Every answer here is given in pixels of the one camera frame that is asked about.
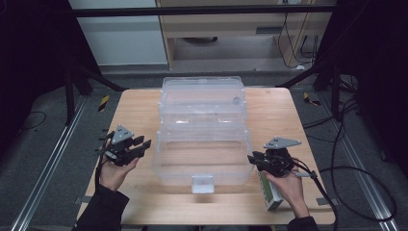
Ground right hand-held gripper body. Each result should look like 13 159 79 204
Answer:
263 136 302 178

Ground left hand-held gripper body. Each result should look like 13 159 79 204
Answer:
95 124 140 167

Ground green and white carton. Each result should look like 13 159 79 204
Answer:
258 169 284 212

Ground clear plastic storage box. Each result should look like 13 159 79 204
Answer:
151 75 256 195

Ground person's left hand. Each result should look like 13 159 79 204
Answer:
99 157 140 193

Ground person's right hand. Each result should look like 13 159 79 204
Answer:
264 168 311 219

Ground yellow black floor tape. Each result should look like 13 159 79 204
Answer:
97 94 111 113
302 91 322 107

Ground black metal stand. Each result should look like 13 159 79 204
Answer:
63 62 128 127
275 59 344 122

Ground white cabinet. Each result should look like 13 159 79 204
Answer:
67 0 169 67

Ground light wooden desk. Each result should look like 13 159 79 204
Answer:
156 0 338 70

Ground black curtain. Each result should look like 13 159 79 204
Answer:
316 0 408 179
0 0 101 157

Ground black horizontal metal bar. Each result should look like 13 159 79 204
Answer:
71 4 337 18

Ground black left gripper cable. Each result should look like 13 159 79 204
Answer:
94 153 108 191

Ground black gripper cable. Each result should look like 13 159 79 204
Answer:
94 153 108 191
290 158 398 231

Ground aluminium floor rail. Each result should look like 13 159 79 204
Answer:
9 95 89 231
317 91 400 231

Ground black floor cables bundle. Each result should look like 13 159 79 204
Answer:
302 73 361 146

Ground thin black floor cable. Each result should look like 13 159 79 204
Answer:
18 110 48 131

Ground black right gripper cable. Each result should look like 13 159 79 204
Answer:
290 158 398 231

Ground black cables under desk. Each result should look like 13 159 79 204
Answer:
276 12 322 70

